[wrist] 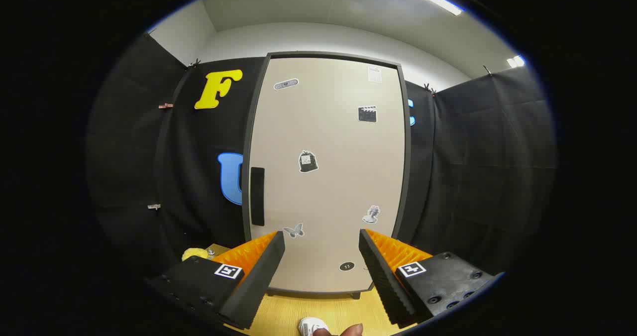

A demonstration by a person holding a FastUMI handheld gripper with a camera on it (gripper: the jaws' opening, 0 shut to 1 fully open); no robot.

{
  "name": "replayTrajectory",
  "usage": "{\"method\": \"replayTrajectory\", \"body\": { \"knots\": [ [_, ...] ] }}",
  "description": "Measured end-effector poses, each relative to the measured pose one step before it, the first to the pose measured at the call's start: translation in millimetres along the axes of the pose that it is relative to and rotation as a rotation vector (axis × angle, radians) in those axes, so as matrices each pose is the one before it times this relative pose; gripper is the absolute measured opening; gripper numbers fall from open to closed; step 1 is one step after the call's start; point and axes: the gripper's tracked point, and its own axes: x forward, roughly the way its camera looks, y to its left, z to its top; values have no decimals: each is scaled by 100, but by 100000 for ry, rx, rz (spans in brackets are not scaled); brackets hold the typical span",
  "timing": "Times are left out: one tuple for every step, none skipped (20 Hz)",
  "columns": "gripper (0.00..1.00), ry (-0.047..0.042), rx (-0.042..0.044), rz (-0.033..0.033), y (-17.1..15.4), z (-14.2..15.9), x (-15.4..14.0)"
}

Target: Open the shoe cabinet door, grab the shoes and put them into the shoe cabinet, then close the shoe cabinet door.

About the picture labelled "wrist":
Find grey shoe cabinet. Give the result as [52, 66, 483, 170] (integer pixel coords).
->
[242, 51, 412, 299]

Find white shoe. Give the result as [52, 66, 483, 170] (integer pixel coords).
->
[299, 318, 330, 336]

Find black backdrop cloth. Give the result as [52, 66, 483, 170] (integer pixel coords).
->
[87, 32, 557, 277]

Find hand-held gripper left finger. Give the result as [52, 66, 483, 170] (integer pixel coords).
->
[147, 230, 287, 332]

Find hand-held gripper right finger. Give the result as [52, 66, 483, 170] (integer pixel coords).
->
[358, 228, 504, 327]

